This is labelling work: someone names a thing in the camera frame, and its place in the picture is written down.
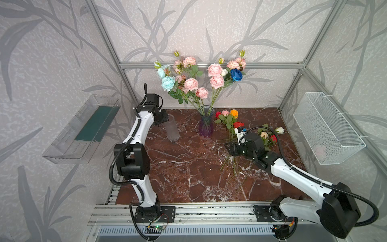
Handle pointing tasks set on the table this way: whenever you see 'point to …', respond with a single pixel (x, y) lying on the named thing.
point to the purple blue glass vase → (206, 128)
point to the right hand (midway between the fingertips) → (228, 139)
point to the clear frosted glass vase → (172, 131)
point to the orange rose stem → (234, 114)
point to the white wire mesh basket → (331, 138)
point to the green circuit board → (159, 227)
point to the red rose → (274, 138)
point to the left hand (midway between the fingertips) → (166, 113)
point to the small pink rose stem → (226, 117)
